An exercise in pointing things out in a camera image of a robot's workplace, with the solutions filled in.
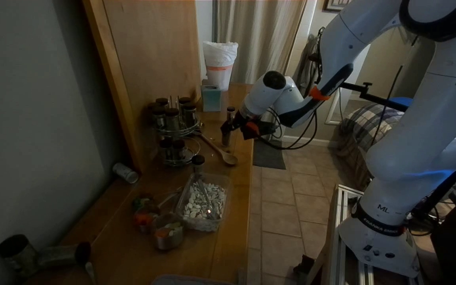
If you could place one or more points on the small white bottle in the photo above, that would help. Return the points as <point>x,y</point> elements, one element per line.
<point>125,172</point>

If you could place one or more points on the glass spice jar black cap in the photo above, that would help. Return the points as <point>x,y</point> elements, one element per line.
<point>198,163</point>
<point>158,117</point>
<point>190,114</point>
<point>230,113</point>
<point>172,118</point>
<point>179,149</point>
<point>162,101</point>
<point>166,148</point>
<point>184,101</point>

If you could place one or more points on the grey floor mat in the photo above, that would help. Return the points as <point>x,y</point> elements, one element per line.
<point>268,156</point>

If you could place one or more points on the metal can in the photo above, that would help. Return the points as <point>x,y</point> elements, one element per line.
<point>16,255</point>

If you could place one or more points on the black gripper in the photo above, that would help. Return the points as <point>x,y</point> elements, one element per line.
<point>239,120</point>

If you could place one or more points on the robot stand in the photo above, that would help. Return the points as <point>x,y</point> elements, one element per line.
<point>341,237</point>

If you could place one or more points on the colourful toy vegetables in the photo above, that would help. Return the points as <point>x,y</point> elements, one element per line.
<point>145,215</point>

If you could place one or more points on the bed with plaid blanket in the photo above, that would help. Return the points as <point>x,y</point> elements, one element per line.
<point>360,126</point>

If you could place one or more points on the wooden spoon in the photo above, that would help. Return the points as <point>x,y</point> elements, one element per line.
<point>226,157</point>

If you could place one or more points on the framed picture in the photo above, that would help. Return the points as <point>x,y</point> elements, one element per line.
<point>335,4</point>

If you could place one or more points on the small metal pot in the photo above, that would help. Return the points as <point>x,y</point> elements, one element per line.
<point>168,233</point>

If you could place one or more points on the hanging clothes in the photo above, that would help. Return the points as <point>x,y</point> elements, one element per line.
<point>307,63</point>

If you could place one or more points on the beige curtain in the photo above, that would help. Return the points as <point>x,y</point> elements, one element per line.
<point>261,37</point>

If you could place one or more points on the bin with white bag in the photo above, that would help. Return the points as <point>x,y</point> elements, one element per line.
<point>220,63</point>

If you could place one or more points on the wooden cabinet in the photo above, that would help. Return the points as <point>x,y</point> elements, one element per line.
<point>152,51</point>

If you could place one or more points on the clear plastic tub of seeds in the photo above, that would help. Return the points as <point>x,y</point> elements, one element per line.
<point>204,204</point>

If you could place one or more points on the white-framed mirror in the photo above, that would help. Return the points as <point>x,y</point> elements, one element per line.
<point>337,111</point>

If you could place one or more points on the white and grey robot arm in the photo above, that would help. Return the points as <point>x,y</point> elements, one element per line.
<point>418,130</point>

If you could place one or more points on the metal spoon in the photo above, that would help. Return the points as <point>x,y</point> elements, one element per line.
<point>205,198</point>

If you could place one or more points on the black-tipped brush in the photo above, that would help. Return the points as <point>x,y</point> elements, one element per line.
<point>63,255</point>

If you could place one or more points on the teal tissue box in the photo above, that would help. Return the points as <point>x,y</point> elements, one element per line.
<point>211,99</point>

